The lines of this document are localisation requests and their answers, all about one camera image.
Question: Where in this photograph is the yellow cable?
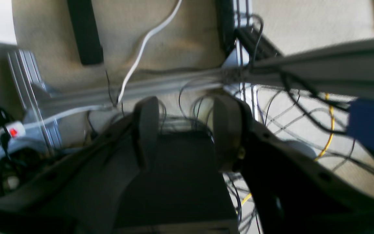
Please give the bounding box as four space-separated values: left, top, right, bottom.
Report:
239 94 335 205

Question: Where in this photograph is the white cable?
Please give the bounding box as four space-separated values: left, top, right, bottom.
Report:
21 0 182 130

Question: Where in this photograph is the white power strip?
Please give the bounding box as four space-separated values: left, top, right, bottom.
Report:
0 121 26 154

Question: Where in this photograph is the aluminium frame post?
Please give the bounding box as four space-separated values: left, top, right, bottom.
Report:
7 49 61 155

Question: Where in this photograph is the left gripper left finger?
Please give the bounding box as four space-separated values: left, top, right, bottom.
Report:
0 97 160 234

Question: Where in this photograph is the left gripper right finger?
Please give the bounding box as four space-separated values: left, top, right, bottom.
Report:
213 95 374 234

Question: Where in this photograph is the black computer tower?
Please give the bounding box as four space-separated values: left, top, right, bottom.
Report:
113 131 239 234

